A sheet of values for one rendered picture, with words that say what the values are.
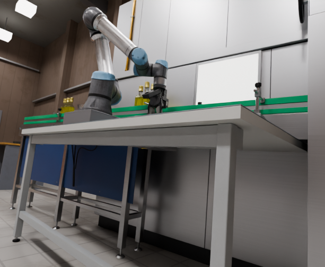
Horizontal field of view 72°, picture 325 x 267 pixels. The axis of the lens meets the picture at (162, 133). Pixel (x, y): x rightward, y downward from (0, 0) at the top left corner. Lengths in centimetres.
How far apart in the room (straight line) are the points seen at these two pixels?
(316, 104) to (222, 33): 92
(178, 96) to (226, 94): 35
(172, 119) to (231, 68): 96
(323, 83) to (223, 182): 62
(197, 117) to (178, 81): 111
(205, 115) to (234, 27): 119
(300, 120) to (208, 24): 99
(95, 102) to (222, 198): 77
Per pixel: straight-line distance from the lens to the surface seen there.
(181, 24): 198
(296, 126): 119
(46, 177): 231
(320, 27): 115
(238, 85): 150
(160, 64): 132
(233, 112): 56
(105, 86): 117
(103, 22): 135
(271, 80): 149
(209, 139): 63
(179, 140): 69
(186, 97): 163
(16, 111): 1152
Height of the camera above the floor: 60
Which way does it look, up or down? 8 degrees up
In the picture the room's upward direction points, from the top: 5 degrees clockwise
